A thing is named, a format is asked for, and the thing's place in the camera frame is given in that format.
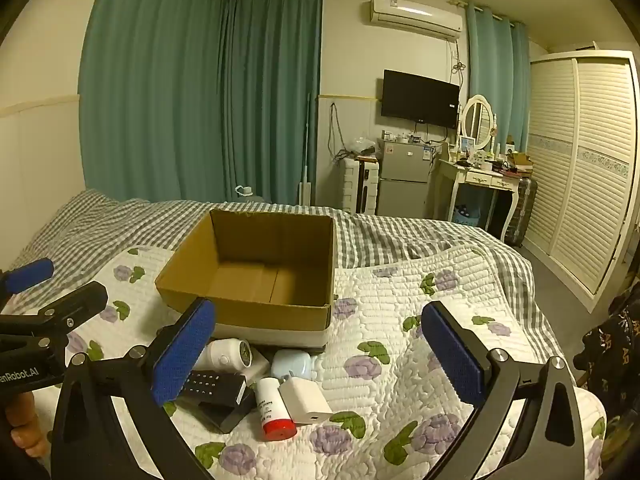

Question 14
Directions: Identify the person's left hand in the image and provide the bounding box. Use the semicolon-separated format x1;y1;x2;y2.
0;392;51;461

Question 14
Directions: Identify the white charger adapter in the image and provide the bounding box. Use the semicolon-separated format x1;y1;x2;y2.
278;377;334;426

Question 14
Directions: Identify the grey checked bed sheet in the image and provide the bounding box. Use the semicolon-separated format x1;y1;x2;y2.
10;189;561;357

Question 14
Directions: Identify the light blue case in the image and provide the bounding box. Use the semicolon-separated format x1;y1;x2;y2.
271;349;314;381

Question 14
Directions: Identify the white tube with red cap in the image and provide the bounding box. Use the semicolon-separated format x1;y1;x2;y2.
255;377;295;442

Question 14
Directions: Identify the oval white mirror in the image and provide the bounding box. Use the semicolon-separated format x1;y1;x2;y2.
460;94;494;151

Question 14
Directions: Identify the black remote control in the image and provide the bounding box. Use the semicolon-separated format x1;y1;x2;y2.
184;369;247;409

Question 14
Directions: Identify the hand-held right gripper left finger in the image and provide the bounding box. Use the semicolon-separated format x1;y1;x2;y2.
50;298;217;480

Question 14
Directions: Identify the black wall cable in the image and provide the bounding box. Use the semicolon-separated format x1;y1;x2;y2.
327;102;352;162

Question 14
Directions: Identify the white suitcase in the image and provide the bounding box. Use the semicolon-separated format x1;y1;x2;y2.
342;156;382;215

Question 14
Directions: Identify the dark suitcase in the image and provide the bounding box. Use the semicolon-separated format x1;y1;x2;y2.
505;176;539;247

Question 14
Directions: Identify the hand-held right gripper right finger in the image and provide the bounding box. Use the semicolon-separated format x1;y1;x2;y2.
421;301;587;480

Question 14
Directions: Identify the dark floral cloth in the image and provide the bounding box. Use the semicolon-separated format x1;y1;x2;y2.
574;280;640;480

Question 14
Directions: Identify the white mop pole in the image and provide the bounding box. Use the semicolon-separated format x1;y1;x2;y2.
298;93;314;206

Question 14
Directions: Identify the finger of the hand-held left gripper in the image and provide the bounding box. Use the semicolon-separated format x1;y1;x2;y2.
0;258;55;306
0;281;109;347

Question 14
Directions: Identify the white air conditioner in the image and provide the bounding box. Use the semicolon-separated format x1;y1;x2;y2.
369;0;464;43

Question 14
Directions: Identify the white dressing table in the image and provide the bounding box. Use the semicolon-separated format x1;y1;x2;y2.
433;156;522;244

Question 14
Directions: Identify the black box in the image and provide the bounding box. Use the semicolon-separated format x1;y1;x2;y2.
192;385;257;435

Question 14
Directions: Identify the brown cardboard box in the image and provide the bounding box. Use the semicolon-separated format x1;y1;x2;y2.
155;208;336;349

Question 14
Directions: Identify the white louvred wardrobe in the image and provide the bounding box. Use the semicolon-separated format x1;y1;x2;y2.
522;50;640;314

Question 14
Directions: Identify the black wall television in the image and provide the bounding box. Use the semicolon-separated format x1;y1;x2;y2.
381;69;461;130

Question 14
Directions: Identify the silver fridge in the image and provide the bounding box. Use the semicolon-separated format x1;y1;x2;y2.
376;138;435;219

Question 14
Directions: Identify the teal curtain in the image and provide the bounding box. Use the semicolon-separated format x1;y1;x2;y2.
465;0;531;157
79;0;228;202
222;0;324;206

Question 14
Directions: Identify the white floral quilt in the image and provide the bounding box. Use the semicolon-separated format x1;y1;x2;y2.
10;245;608;480

